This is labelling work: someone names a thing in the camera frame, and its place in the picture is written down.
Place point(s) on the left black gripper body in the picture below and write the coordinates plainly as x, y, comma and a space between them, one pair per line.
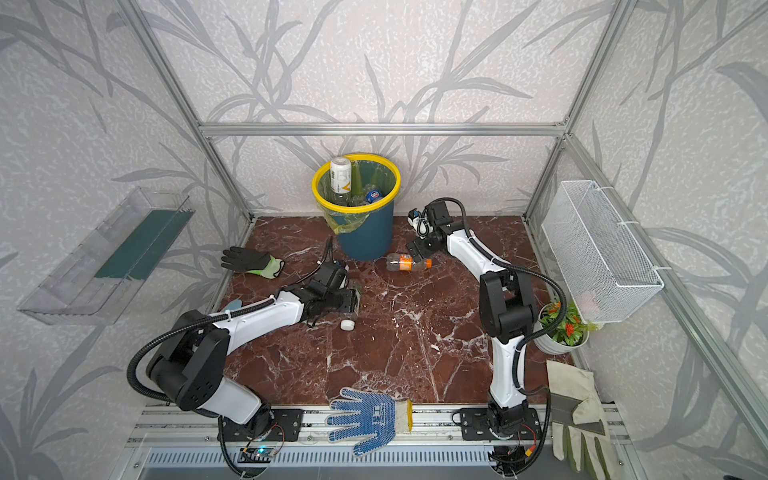
347, 299

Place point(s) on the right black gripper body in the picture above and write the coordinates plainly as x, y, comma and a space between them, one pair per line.
419, 243

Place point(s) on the slim clear bottle white cap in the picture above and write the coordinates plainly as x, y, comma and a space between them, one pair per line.
348, 324

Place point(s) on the orange label bottle top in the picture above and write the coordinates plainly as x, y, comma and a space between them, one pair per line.
405, 263

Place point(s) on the blue label pepsi bottle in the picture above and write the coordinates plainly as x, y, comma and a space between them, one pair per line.
372, 195

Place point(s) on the teal bin with yellow rim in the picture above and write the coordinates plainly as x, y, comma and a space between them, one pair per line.
364, 231

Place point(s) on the white yellow label bottle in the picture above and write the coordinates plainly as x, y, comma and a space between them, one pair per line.
341, 180

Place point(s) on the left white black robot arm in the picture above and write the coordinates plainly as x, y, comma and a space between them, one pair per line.
185, 365

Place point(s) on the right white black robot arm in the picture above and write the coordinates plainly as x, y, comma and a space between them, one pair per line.
506, 307

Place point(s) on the black green work glove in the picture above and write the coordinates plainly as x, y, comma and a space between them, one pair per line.
248, 261

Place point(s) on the blue dotted knit glove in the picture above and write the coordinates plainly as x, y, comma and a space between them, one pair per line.
373, 419

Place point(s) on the potted plant red flowers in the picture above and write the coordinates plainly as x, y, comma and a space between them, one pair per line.
572, 333

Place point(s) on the green circuit board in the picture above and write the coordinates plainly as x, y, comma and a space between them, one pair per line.
258, 455

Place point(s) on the white green striped glove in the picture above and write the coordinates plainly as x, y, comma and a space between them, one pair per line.
580, 435

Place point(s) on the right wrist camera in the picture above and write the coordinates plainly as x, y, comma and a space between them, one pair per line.
418, 222

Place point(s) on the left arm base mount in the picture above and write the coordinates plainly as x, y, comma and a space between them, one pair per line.
276, 425

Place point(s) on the white wire mesh basket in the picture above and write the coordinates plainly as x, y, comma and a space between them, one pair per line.
607, 272

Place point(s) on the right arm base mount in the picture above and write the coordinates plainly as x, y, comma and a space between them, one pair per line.
475, 426

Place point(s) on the clear plastic wall tray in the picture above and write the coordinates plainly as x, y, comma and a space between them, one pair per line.
97, 281

